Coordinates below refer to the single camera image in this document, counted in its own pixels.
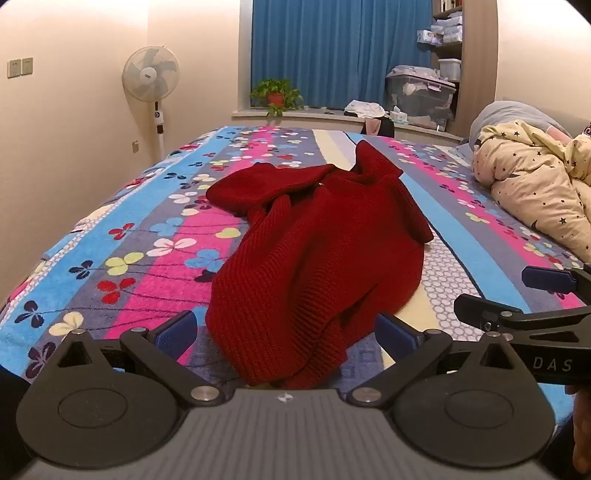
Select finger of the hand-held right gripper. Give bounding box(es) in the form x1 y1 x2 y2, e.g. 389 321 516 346
454 294 591 340
522 264 591 292

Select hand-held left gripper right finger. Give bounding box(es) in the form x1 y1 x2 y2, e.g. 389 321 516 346
347 314 527 407

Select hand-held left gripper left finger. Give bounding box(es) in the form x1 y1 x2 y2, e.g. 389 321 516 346
58 310 225 408

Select red knit sweater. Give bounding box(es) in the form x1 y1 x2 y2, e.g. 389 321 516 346
204 140 435 390

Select person's right hand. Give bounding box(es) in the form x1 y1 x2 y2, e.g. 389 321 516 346
573 388 591 472

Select floral striped bed blanket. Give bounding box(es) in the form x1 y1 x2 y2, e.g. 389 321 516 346
0 126 591 416

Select cream star-print duvet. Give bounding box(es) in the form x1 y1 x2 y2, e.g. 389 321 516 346
473 119 591 264

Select grey pillow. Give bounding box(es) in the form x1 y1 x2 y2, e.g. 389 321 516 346
468 100 573 153

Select pink and black bag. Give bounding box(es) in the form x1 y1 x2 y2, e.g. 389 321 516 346
361 117 395 138

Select clear plastic storage bin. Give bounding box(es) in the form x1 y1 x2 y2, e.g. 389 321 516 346
385 65 458 132

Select white crumpled cloth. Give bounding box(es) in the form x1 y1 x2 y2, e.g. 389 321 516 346
344 99 387 118

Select wooden shelf unit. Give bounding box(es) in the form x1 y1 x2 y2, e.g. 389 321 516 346
431 0 498 137

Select white windowsill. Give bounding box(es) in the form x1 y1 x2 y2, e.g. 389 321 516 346
231 108 467 139

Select potted green plant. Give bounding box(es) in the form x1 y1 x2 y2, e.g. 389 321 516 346
249 79 304 117

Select white standing fan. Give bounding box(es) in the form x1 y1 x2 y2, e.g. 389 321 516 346
122 45 181 160

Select white packet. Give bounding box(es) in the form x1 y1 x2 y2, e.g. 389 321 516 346
434 9 464 29
416 28 446 47

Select blue curtain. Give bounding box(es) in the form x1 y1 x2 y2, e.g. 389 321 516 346
250 0 437 112

